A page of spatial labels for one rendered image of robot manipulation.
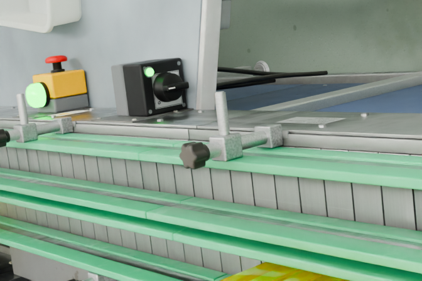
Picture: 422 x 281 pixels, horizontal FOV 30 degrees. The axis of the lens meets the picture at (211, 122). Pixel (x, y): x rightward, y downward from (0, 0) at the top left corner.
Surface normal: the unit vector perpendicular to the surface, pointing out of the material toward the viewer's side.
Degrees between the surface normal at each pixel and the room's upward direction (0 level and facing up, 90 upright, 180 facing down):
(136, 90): 0
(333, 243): 90
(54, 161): 0
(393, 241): 90
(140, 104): 0
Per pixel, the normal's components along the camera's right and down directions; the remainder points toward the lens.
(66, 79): 0.65, 0.03
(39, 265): -0.75, 0.18
